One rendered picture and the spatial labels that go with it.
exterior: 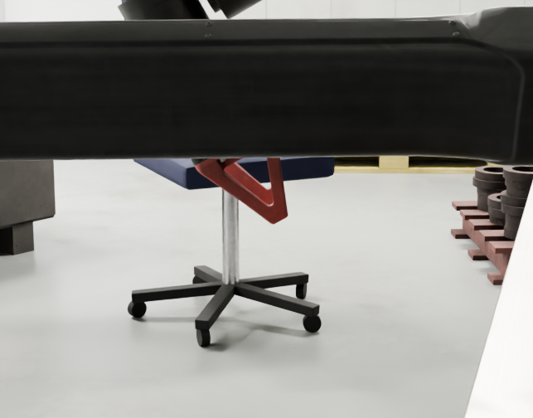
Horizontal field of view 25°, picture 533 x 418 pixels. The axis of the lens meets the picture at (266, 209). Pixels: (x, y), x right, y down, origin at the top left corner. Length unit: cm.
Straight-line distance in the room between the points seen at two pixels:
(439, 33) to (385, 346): 329
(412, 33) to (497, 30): 4
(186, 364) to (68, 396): 40
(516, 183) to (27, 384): 197
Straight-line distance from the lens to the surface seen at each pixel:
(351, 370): 359
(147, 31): 53
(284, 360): 366
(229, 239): 398
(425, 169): 648
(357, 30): 53
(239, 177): 99
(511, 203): 454
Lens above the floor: 126
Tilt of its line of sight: 13 degrees down
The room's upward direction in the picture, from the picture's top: straight up
